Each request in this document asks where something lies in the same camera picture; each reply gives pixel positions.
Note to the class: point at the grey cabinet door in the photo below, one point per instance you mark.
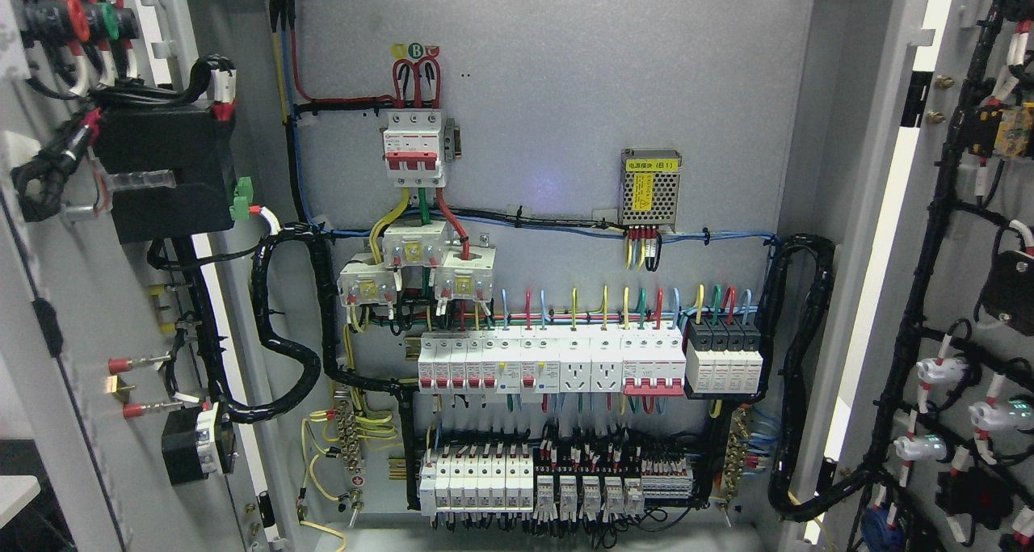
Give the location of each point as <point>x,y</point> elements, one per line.
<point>946,380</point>
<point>73,298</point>

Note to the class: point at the white current transformer group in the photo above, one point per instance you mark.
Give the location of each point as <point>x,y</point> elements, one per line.
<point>427,253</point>

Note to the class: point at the white socket breaker row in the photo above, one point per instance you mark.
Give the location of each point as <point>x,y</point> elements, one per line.
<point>591,361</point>

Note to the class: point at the metal mesh power supply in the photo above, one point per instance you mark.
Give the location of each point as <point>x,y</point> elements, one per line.
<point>651,181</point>

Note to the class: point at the red main circuit breaker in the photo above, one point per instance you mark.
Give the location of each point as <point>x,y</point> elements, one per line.
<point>414,150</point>

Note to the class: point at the white lower breaker row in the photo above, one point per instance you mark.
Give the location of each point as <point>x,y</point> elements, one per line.
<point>477,480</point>

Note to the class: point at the black white surge protector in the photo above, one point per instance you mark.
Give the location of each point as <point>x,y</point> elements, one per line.
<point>722,359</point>

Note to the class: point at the black digital power meter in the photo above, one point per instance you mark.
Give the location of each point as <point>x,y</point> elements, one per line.
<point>171,171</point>

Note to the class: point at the red handle circuit breaker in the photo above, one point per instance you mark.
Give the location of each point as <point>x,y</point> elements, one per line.
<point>653,363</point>

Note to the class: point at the white rotary selector switch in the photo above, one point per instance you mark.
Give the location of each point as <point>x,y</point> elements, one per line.
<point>196,442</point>

